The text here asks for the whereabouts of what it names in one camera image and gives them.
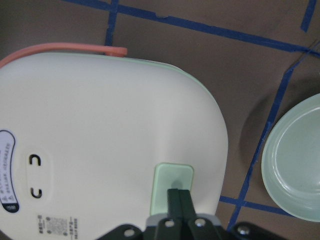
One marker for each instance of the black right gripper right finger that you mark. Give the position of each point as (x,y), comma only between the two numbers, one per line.
(187,210)

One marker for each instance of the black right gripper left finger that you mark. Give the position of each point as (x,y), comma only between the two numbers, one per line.
(174,209)

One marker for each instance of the white rice cooker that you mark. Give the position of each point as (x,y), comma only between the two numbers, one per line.
(91,139)

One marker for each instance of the light green plate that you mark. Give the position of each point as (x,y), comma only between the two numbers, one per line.
(290,164)

